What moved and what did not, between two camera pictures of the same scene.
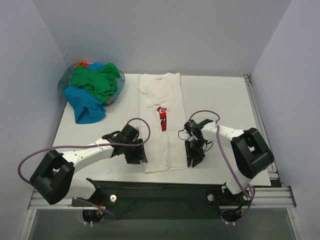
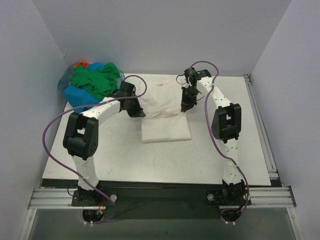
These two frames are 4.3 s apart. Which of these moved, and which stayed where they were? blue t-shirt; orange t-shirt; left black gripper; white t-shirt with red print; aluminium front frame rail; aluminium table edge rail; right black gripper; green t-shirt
Moved: left black gripper; white t-shirt with red print; right black gripper
Stayed: blue t-shirt; aluminium table edge rail; green t-shirt; aluminium front frame rail; orange t-shirt
